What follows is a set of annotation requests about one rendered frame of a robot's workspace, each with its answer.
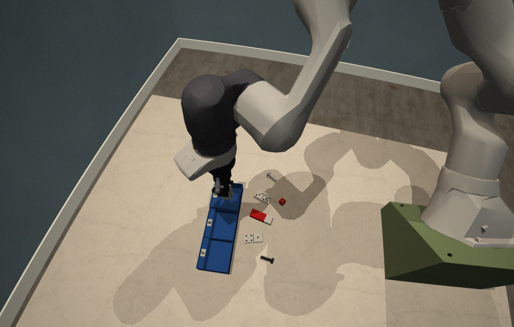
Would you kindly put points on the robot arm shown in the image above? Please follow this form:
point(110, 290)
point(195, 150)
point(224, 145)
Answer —
point(465, 205)

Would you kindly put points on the red and white eraser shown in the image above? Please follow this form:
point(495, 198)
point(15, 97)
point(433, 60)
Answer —
point(261, 216)

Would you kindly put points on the blue bin rack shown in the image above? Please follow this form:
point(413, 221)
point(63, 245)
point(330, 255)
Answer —
point(220, 230)

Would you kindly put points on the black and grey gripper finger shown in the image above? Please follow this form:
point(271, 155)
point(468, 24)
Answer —
point(230, 182)
point(222, 189)

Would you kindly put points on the white domino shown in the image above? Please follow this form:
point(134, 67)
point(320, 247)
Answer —
point(253, 238)
point(263, 197)

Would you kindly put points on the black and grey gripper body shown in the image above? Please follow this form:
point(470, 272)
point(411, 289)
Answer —
point(220, 172)

